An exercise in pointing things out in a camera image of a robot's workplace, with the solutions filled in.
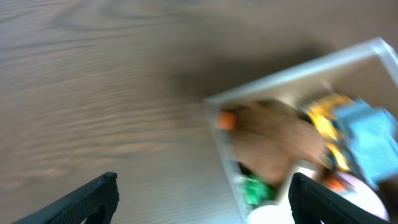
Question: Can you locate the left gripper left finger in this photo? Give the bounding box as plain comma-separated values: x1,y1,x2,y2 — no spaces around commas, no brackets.
14,172,119,224

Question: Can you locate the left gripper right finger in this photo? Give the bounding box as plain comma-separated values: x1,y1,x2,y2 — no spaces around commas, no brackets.
289,172,389,224

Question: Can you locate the green round spinning top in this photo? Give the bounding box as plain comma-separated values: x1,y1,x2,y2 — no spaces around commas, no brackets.
241,175,275,208

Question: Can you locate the brown plush toy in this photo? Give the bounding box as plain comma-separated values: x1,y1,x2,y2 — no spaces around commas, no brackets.
218,103,326,186

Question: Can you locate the grey yellow toy truck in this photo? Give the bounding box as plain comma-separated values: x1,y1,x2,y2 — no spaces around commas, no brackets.
300,94,397,189

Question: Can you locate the white cardboard box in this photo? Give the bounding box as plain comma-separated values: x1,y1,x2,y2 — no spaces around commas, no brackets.
205,37,397,223

